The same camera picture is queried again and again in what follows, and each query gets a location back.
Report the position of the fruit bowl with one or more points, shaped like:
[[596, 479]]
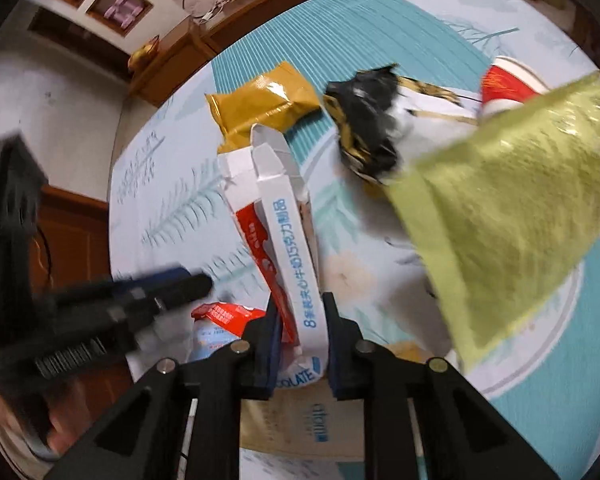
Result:
[[145, 52]]

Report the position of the mustard yellow snack packet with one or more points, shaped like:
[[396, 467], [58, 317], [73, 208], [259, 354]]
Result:
[[260, 100]]

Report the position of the red and white paper cup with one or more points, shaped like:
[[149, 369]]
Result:
[[505, 87]]

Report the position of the red and white small packet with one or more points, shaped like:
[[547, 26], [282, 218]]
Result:
[[215, 330]]

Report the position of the long wooden cabinet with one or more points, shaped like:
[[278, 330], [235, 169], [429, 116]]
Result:
[[280, 15]]

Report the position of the wooden side cabinet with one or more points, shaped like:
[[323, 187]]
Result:
[[175, 65]]

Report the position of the teal tree print tablecloth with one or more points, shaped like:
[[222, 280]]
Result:
[[370, 30]]

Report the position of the wooden door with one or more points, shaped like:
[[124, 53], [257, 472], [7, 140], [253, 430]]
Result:
[[75, 240]]

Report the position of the person's left hand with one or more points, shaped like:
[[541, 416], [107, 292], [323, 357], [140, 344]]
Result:
[[62, 425]]

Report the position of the white chocolate box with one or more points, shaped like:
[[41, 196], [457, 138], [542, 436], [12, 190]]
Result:
[[280, 240]]

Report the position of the black crumpled wrapper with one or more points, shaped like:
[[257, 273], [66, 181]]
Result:
[[365, 110]]

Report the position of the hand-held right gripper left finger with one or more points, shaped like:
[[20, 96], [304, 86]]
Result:
[[275, 360]]

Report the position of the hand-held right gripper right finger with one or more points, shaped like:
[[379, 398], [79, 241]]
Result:
[[333, 355]]

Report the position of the cream yellow box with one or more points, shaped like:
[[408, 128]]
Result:
[[300, 427]]

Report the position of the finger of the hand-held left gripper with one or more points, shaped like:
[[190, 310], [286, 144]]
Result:
[[185, 291], [150, 280]]

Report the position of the pink dumbbells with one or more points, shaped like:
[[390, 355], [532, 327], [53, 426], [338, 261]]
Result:
[[124, 10]]

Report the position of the green foil bag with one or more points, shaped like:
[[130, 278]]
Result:
[[505, 200]]

